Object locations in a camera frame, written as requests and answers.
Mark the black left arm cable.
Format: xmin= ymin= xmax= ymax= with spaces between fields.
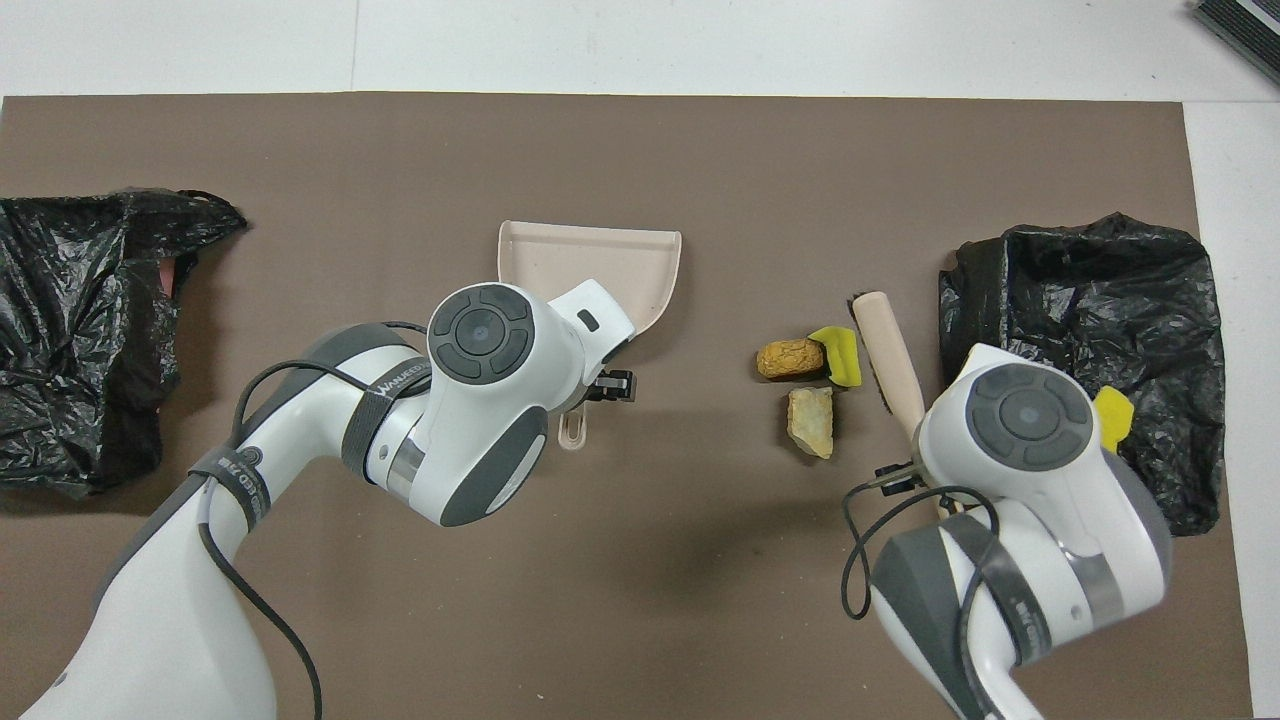
xmin=197 ymin=320 xmax=431 ymax=720

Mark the cream foam chunk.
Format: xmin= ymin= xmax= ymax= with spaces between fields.
xmin=786 ymin=387 xmax=836 ymax=460

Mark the beige hand brush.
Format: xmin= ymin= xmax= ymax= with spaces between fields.
xmin=851 ymin=290 xmax=961 ymax=519

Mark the yellow sponge piece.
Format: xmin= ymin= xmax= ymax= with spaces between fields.
xmin=808 ymin=326 xmax=863 ymax=390
xmin=1093 ymin=386 xmax=1136 ymax=453

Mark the brown paper table mat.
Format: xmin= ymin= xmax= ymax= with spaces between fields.
xmin=0 ymin=92 xmax=1254 ymax=720

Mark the beige plastic dustpan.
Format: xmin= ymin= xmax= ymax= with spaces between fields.
xmin=497 ymin=220 xmax=684 ymax=453

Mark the black trash bag bin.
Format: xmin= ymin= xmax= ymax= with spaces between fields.
xmin=0 ymin=187 xmax=248 ymax=499
xmin=938 ymin=211 xmax=1227 ymax=538

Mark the brown peanut shaped toy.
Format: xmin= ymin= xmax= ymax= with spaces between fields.
xmin=755 ymin=338 xmax=827 ymax=381

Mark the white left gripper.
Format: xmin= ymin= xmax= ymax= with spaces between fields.
xmin=548 ymin=279 xmax=638 ymax=404

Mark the dark ribbed object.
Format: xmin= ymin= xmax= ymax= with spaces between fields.
xmin=1192 ymin=0 xmax=1280 ymax=86

